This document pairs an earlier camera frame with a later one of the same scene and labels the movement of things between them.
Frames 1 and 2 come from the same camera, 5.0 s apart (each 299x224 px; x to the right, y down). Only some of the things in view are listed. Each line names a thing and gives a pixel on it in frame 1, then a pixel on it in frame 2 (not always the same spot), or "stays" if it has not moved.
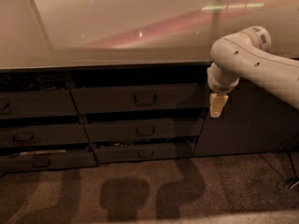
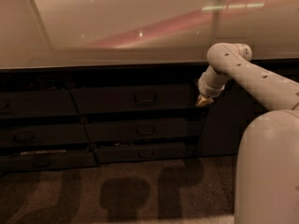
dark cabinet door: (252, 120) stays
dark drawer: (48, 161) stays
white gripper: (222, 85) → (209, 89)
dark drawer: (143, 98) stays
